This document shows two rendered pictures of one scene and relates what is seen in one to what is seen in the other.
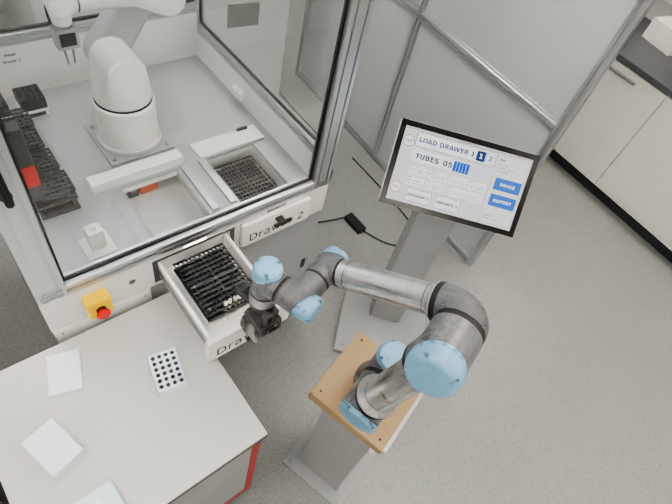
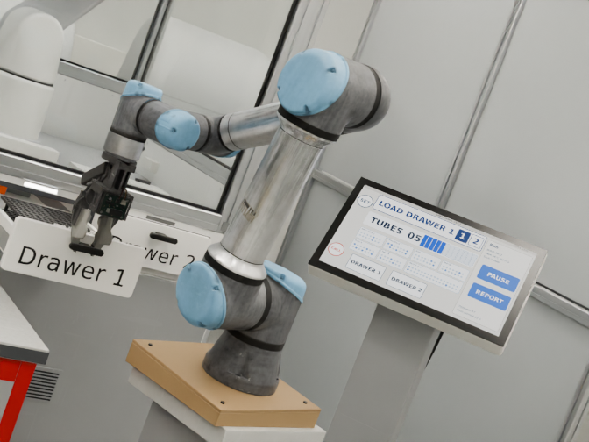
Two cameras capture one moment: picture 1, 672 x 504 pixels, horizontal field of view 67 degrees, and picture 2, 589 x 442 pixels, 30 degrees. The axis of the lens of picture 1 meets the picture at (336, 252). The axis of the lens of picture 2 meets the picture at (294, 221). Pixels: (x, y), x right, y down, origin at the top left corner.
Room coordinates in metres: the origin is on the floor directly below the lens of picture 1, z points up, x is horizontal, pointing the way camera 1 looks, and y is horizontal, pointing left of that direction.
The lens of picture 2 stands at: (-1.23, -0.92, 1.37)
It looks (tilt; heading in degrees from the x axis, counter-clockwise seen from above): 7 degrees down; 19
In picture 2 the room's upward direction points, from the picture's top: 21 degrees clockwise
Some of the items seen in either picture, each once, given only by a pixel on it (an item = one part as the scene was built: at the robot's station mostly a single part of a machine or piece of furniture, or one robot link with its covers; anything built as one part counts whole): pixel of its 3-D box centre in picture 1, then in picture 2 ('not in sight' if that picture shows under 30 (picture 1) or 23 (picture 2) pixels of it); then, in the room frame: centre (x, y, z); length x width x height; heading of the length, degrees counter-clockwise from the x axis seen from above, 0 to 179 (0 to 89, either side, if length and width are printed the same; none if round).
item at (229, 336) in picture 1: (249, 329); (75, 258); (0.73, 0.18, 0.87); 0.29 x 0.02 x 0.11; 142
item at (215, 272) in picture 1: (215, 282); (46, 231); (0.86, 0.34, 0.87); 0.22 x 0.18 x 0.06; 52
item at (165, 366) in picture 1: (167, 371); not in sight; (0.57, 0.37, 0.78); 0.12 x 0.08 x 0.04; 41
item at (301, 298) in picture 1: (302, 296); (174, 127); (0.69, 0.05, 1.20); 0.11 x 0.11 x 0.08; 70
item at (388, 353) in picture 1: (391, 366); (267, 298); (0.71, -0.25, 0.97); 0.13 x 0.12 x 0.14; 160
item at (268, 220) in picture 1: (276, 221); (153, 245); (1.18, 0.24, 0.87); 0.29 x 0.02 x 0.11; 142
